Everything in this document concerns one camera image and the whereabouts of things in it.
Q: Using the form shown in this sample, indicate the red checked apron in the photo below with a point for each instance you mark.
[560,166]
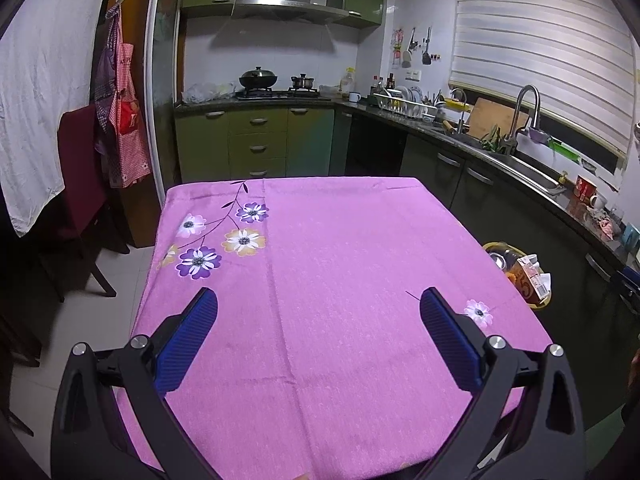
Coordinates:
[130,125]

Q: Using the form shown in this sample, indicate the steel cooking pot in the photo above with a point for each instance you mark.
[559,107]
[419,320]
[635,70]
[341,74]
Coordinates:
[302,82]

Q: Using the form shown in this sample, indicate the black wok with lid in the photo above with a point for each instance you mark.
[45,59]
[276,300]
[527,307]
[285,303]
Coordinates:
[258,80]

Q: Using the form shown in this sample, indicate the glass sliding door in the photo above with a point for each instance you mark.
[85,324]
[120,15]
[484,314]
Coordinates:
[167,85]

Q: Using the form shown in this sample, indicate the green plastic item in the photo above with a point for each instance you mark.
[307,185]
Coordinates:
[565,152]

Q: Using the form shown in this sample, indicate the purple checked apron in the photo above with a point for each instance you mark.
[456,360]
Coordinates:
[105,75]

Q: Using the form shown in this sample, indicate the wooden cutting board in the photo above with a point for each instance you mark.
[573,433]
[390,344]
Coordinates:
[492,117]

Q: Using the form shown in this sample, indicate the dark green base cabinets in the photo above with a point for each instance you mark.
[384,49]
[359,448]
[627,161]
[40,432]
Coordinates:
[500,210]

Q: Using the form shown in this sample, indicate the yellow rimmed trash bin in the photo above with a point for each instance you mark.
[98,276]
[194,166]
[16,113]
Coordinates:
[500,244]

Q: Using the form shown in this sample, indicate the small white cup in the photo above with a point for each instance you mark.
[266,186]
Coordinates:
[598,202]

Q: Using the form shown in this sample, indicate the maroon chair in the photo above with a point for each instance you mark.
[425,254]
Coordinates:
[77,160]

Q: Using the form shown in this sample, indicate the pink plastic package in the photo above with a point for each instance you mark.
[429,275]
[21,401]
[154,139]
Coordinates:
[607,225]

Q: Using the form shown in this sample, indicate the light blue cup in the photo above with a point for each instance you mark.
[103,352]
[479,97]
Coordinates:
[631,237]

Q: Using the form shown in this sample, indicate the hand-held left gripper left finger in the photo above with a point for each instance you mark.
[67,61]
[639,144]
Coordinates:
[185,345]

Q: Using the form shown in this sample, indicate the pink hanging utensil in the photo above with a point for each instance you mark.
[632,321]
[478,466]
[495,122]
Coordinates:
[397,45]

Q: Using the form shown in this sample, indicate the small steel faucet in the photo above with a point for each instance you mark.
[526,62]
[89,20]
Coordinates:
[463,107]

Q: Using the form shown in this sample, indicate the black hanging spatula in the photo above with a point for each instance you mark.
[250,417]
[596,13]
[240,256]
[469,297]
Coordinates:
[426,56]

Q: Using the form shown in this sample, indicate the dark stone countertop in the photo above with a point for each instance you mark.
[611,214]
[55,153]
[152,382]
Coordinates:
[200,105]

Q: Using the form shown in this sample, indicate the green leafy vegetables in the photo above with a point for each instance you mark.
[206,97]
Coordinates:
[495,141]

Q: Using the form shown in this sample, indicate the yellow sponge holder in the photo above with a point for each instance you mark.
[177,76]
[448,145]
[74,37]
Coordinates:
[457,105]

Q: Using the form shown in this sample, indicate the red mug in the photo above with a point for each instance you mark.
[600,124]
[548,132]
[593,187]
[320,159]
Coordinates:
[585,189]

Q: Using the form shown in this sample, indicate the clear plastic bags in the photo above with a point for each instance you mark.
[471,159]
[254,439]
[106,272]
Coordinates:
[205,92]

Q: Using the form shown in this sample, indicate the hanging kitchen brush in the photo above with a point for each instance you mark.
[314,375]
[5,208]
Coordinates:
[410,50]

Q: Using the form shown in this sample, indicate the white window blind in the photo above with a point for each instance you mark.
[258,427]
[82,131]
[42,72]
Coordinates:
[540,40]

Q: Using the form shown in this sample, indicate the small yellow tap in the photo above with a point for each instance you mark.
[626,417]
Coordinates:
[562,179]

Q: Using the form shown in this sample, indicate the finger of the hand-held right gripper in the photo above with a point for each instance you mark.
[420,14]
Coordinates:
[631,290]

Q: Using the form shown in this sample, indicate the dark sauce bottle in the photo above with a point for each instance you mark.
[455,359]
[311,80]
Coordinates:
[390,82]

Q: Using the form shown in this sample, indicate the green base cabinet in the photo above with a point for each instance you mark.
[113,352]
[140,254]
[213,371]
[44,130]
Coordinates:
[310,135]

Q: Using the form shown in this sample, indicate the tall steel faucet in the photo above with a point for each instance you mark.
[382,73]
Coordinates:
[517,112]

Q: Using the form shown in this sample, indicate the steel kitchen sink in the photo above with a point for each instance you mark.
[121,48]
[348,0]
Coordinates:
[525,167]

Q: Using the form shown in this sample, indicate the person's right hand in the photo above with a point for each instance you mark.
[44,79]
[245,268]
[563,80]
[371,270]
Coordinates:
[635,370]

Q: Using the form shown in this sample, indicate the black gas stove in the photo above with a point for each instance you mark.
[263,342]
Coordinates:
[277,93]

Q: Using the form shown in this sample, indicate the white dish rack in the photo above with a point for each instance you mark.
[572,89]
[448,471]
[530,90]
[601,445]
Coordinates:
[405,102]

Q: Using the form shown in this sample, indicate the white wall socket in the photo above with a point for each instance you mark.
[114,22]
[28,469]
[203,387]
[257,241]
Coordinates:
[413,76]

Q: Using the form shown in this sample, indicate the white hanging cloth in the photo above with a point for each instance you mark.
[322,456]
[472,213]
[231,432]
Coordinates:
[40,85]

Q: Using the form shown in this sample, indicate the pink floral tablecloth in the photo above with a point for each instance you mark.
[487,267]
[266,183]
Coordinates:
[325,310]

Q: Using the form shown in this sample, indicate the wooden rolling pin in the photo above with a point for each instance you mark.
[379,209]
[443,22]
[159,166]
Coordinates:
[448,126]

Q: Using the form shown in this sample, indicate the purple faucet hanger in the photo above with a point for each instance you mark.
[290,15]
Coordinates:
[538,135]

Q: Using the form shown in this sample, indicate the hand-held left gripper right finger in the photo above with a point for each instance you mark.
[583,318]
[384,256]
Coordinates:
[450,340]

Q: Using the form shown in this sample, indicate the yellow cooking oil bottle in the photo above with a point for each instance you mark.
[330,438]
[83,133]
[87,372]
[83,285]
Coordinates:
[347,82]

